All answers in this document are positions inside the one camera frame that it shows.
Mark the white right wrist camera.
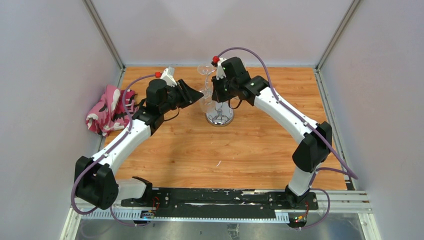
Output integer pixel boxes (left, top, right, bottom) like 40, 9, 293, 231
211, 56, 226, 80

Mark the chrome spiral wine glass rack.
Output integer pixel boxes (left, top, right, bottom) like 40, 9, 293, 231
203, 67, 236, 128

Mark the clear wine glass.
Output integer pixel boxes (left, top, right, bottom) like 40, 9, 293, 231
198, 88, 216, 114
197, 63, 216, 76

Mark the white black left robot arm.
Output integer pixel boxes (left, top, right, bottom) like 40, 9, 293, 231
71, 78, 204, 210

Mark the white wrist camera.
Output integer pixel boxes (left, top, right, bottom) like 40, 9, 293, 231
211, 56, 226, 80
154, 66, 177, 87

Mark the pink camouflage cloth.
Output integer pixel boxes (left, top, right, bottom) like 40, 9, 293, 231
85, 85, 138, 137

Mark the aluminium frame rail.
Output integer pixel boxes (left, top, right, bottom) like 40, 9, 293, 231
69, 187, 372, 228

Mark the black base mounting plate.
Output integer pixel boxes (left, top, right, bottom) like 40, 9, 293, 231
120, 187, 319, 220

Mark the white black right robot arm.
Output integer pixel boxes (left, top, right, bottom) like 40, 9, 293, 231
211, 56, 332, 209

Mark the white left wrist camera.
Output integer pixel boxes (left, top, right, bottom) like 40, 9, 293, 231
154, 66, 177, 87

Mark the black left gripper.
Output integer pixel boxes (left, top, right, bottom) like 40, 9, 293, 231
159, 79, 204, 114

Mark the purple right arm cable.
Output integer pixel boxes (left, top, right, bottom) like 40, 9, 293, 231
216, 46, 359, 231

